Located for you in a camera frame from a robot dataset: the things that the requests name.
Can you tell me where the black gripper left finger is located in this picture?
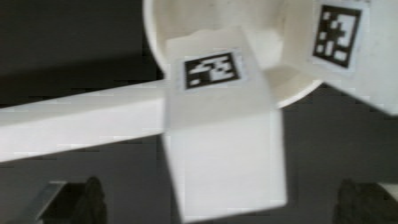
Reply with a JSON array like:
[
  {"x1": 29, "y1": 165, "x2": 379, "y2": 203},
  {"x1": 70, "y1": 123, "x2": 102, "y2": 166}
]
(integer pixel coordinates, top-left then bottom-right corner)
[{"x1": 23, "y1": 177, "x2": 109, "y2": 224}]

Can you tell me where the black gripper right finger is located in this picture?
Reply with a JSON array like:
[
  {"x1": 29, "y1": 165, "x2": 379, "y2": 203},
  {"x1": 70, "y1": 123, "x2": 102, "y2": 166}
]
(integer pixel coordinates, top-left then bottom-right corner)
[{"x1": 334, "y1": 179, "x2": 398, "y2": 224}]

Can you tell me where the white round stool seat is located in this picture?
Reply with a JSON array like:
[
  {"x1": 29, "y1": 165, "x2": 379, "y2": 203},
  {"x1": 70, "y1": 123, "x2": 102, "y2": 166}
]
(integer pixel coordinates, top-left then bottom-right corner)
[{"x1": 142, "y1": 0, "x2": 322, "y2": 108}]

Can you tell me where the white stool leg with tag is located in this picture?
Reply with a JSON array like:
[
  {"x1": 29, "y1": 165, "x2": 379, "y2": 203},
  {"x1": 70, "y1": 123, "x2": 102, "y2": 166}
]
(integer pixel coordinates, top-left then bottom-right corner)
[{"x1": 283, "y1": 0, "x2": 398, "y2": 116}]

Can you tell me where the white front fence bar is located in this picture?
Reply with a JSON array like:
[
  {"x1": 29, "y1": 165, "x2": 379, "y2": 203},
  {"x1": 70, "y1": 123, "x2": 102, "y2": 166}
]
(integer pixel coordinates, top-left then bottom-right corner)
[{"x1": 0, "y1": 80, "x2": 166, "y2": 162}]

